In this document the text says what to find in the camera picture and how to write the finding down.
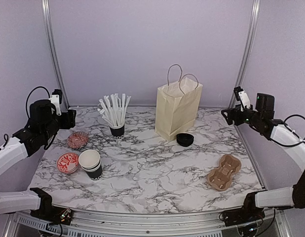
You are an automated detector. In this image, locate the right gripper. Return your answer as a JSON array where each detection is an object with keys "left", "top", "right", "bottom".
[{"left": 221, "top": 104, "right": 262, "bottom": 127}]

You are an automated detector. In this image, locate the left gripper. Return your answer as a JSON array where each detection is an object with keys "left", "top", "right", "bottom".
[{"left": 41, "top": 109, "right": 76, "bottom": 141}]

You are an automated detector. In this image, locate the black paper coffee cup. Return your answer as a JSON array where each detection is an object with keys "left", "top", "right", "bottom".
[{"left": 78, "top": 149, "right": 101, "bottom": 170}]

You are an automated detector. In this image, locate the black cup lid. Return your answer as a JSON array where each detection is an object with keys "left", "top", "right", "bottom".
[
  {"left": 176, "top": 133, "right": 194, "bottom": 141},
  {"left": 177, "top": 140, "right": 193, "bottom": 147}
]

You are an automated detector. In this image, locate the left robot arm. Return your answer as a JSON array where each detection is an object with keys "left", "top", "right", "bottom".
[{"left": 0, "top": 89, "right": 76, "bottom": 222}]

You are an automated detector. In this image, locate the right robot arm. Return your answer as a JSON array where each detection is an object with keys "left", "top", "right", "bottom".
[{"left": 221, "top": 86, "right": 305, "bottom": 221}]

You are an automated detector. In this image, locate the red patterned bowl dark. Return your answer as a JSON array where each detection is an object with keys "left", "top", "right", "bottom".
[{"left": 67, "top": 131, "right": 89, "bottom": 150}]

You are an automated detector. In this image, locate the white wrapped straws bundle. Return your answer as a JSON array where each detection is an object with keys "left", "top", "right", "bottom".
[{"left": 97, "top": 93, "right": 131, "bottom": 128}]

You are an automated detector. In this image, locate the black cup holding straws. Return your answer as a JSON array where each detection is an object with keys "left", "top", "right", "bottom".
[{"left": 110, "top": 123, "right": 125, "bottom": 140}]

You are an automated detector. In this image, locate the cream paper bag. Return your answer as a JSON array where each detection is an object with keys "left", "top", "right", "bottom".
[{"left": 155, "top": 70, "right": 203, "bottom": 141}]

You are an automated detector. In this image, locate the brown cardboard cup carrier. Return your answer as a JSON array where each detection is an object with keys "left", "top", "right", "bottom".
[{"left": 206, "top": 155, "right": 241, "bottom": 192}]

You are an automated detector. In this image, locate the left aluminium frame post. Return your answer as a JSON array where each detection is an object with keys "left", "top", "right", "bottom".
[{"left": 41, "top": 0, "right": 70, "bottom": 109}]

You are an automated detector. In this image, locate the aluminium frame post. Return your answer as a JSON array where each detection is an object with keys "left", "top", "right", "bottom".
[
  {"left": 235, "top": 0, "right": 261, "bottom": 87},
  {"left": 41, "top": 0, "right": 70, "bottom": 109}
]

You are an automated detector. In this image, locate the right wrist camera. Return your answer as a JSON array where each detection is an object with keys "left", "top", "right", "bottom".
[{"left": 233, "top": 86, "right": 253, "bottom": 112}]

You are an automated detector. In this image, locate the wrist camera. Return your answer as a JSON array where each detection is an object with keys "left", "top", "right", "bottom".
[
  {"left": 49, "top": 89, "right": 63, "bottom": 116},
  {"left": 233, "top": 86, "right": 253, "bottom": 112}
]

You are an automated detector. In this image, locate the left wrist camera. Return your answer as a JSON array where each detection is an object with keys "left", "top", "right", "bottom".
[{"left": 49, "top": 89, "right": 63, "bottom": 116}]

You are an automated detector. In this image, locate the right aluminium frame post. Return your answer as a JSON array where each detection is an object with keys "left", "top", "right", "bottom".
[{"left": 235, "top": 0, "right": 261, "bottom": 87}]

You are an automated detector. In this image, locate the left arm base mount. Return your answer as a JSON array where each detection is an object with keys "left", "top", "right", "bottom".
[{"left": 30, "top": 188, "right": 73, "bottom": 226}]

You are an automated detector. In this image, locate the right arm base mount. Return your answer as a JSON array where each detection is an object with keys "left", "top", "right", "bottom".
[{"left": 219, "top": 192, "right": 265, "bottom": 227}]

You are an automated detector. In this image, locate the front aluminium rail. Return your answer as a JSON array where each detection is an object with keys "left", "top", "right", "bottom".
[{"left": 4, "top": 197, "right": 291, "bottom": 237}]

